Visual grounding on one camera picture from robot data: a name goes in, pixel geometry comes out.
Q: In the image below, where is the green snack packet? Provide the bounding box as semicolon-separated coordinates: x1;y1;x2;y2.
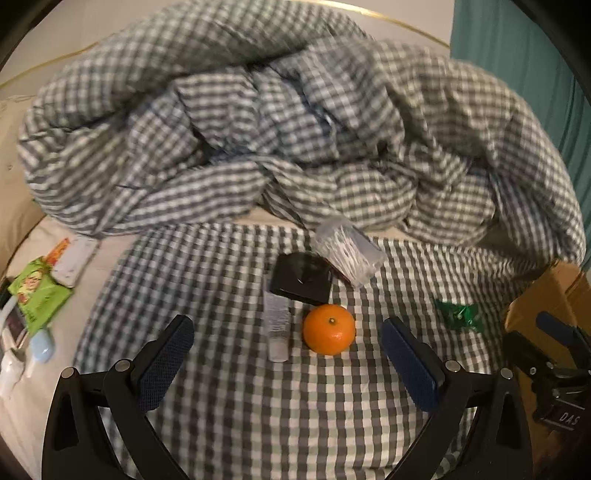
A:
7;256;75;337

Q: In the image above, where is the black square box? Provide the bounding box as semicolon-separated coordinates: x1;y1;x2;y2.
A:
269;252;334;306

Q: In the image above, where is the light blue earbuds case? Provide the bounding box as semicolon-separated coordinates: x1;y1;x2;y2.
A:
28;328;56;370

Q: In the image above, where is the white mattress cover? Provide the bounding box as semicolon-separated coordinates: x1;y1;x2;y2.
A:
0;217;153;476

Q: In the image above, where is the orange tangerine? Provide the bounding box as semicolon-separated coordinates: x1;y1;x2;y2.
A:
302;304;357;356

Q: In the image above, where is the brown cardboard box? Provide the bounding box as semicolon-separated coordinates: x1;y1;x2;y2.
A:
504;259;591;374

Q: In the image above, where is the clear plastic swab box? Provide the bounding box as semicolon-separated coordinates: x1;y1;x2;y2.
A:
310;219;387;288

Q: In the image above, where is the white rectangular case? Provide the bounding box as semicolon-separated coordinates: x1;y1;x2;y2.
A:
51;236;100;286

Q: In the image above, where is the small orange packet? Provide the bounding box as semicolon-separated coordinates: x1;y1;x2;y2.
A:
46;236;75;266

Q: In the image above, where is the beige pillow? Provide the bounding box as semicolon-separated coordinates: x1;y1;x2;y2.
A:
0;97;47;278

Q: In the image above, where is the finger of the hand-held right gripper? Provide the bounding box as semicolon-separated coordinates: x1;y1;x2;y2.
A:
502;330;555;385
536;311;591;360

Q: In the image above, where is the green candy wrapper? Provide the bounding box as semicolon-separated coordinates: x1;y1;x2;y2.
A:
434;298;485;332

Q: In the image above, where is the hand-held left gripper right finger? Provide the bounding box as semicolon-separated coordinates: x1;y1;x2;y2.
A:
381;316;534;480

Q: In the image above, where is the grey white checked blanket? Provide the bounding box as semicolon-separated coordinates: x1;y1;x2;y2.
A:
16;0;587;273

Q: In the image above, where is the grey white checked bed sheet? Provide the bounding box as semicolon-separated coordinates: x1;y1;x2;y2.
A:
74;222;555;480

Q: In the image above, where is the teal curtain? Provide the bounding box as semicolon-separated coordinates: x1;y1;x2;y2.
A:
450;0;591;195

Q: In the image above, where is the white squeeze tube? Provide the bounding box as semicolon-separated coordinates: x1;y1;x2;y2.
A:
263;275;293;362

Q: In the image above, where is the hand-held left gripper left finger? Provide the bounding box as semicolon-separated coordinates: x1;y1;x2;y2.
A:
41;315;195;480

